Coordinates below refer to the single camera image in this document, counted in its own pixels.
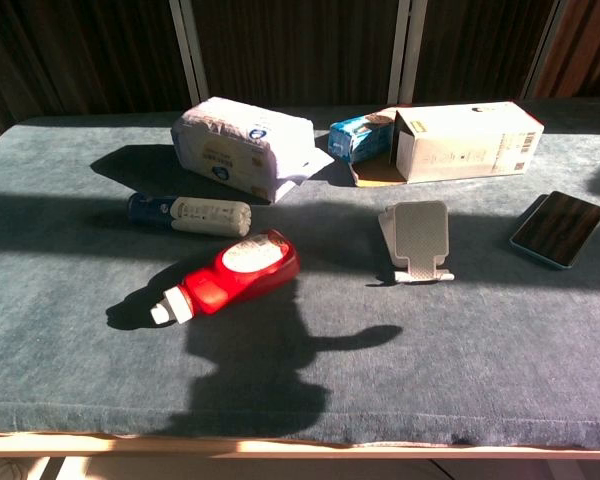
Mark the black smartphone blue case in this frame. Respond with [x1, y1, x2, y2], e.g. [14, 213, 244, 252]
[509, 190, 600, 271]

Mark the white phone stand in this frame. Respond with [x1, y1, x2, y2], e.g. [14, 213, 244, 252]
[377, 200, 456, 285]

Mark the red bottle with white cap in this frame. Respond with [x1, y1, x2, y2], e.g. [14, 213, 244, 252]
[149, 229, 302, 326]

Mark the blue and white tube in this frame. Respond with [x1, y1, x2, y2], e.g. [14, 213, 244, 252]
[126, 192, 253, 239]

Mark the white tissue pack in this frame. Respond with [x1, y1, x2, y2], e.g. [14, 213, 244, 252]
[170, 95, 336, 204]

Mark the blue snack package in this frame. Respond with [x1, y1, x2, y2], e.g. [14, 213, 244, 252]
[328, 112, 397, 165]

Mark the dark brown curtain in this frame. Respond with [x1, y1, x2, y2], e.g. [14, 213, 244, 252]
[191, 0, 402, 110]
[0, 0, 193, 132]
[411, 0, 552, 105]

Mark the white cardboard box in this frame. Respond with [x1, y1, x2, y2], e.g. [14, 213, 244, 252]
[350, 101, 546, 189]

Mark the grey-blue table cloth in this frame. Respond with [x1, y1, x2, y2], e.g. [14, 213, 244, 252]
[0, 98, 600, 450]

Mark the orange-red curtain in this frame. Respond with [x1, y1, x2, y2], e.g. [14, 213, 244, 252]
[533, 0, 600, 100]

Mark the white window frame post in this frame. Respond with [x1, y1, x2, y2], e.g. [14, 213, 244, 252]
[518, 0, 567, 100]
[386, 0, 428, 105]
[168, 0, 212, 105]

